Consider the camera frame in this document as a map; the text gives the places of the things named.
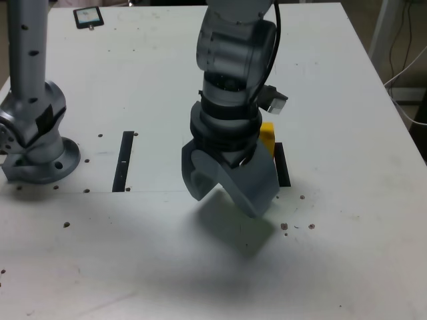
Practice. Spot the black tape strip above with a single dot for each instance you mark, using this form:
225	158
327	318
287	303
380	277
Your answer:
122	160

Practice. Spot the white metal post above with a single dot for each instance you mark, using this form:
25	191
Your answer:
382	30

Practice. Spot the yellow cube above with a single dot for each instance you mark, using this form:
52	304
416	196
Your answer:
268	135

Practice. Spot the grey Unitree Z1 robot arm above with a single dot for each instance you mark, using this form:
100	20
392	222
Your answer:
230	40

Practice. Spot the small gripper camera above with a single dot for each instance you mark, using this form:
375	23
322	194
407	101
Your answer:
275	101

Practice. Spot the black tape square outline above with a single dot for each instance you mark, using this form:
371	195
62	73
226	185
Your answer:
283	166

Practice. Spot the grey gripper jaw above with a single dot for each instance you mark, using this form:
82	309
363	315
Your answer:
190	181
257	186

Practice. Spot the black smartphone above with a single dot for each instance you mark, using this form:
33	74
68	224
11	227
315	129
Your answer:
88	17

